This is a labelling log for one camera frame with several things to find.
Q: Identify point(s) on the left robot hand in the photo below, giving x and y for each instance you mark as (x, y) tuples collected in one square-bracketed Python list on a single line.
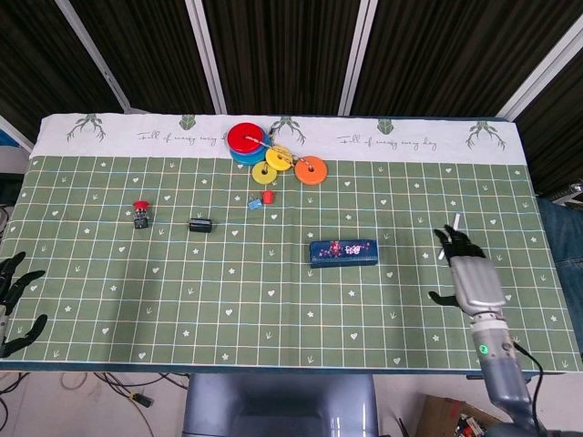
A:
[(11, 287)]

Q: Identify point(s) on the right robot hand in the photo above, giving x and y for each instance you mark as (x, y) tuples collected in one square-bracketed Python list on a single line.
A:
[(478, 282)]

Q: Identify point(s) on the blue glasses case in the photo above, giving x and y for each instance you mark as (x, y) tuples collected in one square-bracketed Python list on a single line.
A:
[(341, 259)]

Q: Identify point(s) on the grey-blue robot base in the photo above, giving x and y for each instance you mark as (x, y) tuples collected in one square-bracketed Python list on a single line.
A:
[(278, 405)]

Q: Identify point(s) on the blue denim jeans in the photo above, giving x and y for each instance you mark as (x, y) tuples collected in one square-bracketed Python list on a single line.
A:
[(562, 246)]

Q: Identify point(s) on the red emergency stop button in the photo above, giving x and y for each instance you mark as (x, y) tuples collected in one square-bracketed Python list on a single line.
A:
[(141, 218)]

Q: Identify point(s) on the black floor plug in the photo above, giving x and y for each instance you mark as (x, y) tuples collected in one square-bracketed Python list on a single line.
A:
[(141, 399)]

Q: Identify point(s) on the black ferrite clamp block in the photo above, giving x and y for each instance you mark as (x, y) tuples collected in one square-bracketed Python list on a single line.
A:
[(200, 226)]

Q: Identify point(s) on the green checked tablecloth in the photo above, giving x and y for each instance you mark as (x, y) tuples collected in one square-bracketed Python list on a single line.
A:
[(228, 282)]

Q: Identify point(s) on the small red cup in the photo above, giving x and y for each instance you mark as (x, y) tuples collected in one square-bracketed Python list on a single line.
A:
[(268, 197)]

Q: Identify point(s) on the blue binder clip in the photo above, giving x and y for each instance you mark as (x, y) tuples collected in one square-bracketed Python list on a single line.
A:
[(254, 205)]

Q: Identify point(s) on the white partition post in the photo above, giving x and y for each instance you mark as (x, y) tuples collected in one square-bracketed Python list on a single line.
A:
[(205, 50), (91, 50), (542, 68), (357, 50)]

